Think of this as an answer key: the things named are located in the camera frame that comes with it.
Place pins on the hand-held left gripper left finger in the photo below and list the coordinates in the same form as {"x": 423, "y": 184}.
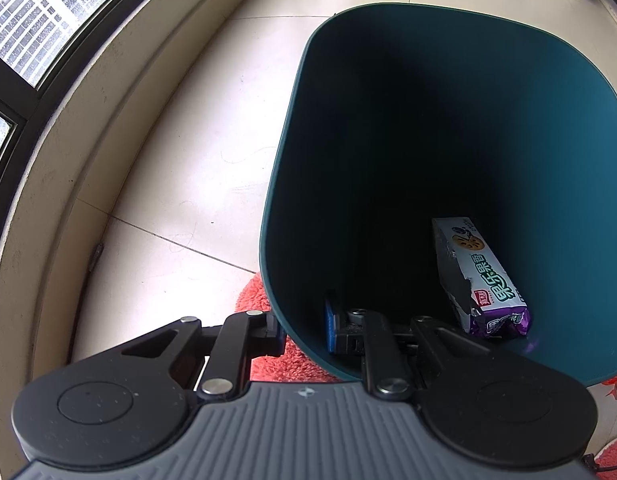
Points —
{"x": 265, "y": 334}

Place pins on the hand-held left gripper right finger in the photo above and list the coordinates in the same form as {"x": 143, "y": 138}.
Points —
{"x": 331, "y": 325}

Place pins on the teal plastic trash bin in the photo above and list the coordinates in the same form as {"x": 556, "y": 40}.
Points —
{"x": 368, "y": 160}

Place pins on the red fluffy rug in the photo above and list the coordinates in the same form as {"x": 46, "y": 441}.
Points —
{"x": 298, "y": 360}

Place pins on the purple and white biscuit packet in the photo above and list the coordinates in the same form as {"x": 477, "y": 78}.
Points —
{"x": 481, "y": 280}

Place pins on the black framed window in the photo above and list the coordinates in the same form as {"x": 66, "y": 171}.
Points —
{"x": 18, "y": 90}

